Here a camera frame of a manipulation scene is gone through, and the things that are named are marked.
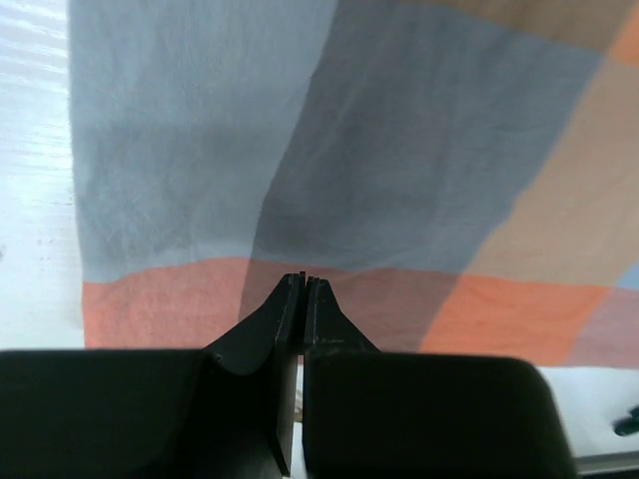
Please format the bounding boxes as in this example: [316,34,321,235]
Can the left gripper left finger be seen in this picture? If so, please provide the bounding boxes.
[1,274,305,478]

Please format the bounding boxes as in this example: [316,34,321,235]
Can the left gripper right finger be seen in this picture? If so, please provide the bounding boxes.
[303,278,576,478]

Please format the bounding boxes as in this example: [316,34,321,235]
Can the checkered orange blue cloth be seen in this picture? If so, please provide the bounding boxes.
[69,1,638,368]

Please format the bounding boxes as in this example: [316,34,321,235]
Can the gold fork green handle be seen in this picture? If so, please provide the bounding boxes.
[613,406,639,437]

